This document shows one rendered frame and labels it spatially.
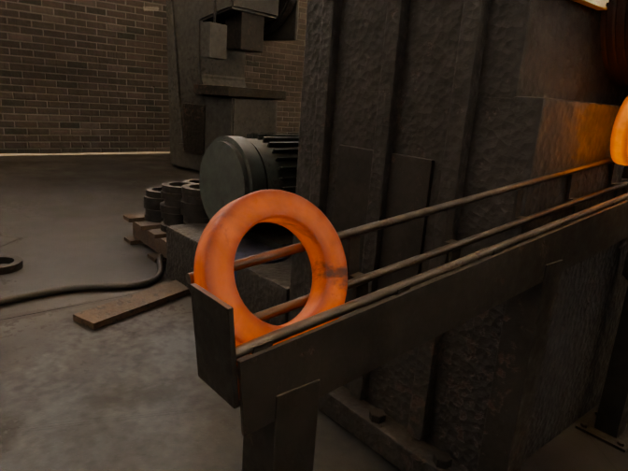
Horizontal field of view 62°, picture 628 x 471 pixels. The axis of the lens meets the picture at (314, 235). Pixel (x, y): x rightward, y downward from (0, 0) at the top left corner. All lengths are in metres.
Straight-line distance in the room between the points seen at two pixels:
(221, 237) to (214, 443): 0.93
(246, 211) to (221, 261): 0.06
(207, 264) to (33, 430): 1.08
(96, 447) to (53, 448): 0.10
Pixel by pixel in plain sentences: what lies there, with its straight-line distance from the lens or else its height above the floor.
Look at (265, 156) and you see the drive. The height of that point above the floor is 0.62.
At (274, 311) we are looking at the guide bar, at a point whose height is 0.61.
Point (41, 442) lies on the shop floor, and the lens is 1.49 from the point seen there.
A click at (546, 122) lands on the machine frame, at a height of 0.83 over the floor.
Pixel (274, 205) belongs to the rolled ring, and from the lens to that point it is 0.57.
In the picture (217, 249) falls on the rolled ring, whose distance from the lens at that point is 0.53.
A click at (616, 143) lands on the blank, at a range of 1.22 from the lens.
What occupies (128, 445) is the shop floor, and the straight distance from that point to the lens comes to 1.43.
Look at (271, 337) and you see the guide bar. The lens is 0.53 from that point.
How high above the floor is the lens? 0.84
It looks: 15 degrees down
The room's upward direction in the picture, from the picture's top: 4 degrees clockwise
